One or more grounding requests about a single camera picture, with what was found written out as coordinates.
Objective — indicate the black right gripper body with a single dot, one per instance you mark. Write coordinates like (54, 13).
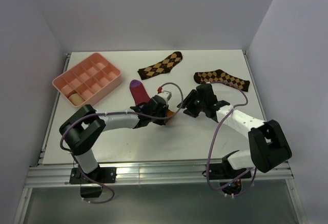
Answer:
(198, 103)

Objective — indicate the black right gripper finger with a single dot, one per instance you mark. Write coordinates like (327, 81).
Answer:
(191, 112)
(190, 98)

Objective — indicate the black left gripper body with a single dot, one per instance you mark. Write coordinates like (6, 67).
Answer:
(163, 113)

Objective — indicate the maroon purple orange-toe sock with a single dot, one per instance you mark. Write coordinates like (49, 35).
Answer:
(140, 95)

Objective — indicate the tan maroon purple-striped sock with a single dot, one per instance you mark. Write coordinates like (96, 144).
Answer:
(76, 99)

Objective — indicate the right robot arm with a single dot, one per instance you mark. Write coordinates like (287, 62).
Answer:
(268, 146)

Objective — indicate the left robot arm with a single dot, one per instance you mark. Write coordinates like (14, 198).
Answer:
(83, 128)

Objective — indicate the brown argyle sock right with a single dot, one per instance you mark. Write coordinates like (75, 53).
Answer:
(221, 76)

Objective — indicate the brown argyle sock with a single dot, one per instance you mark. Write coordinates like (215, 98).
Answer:
(221, 76)
(163, 67)

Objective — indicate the brown argyle sock left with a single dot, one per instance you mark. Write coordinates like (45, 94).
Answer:
(163, 67)

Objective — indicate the pink divided organizer tray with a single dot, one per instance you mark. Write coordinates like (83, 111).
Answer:
(93, 78)

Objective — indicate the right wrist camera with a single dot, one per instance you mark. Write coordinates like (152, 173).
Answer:
(206, 94)

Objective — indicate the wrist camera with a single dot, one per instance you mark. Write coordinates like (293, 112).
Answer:
(165, 95)
(206, 94)

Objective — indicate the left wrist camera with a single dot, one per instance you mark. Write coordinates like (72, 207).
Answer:
(165, 95)

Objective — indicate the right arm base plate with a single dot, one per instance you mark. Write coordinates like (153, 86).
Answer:
(223, 171)

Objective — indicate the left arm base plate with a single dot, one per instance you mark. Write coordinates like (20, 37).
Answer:
(104, 175)

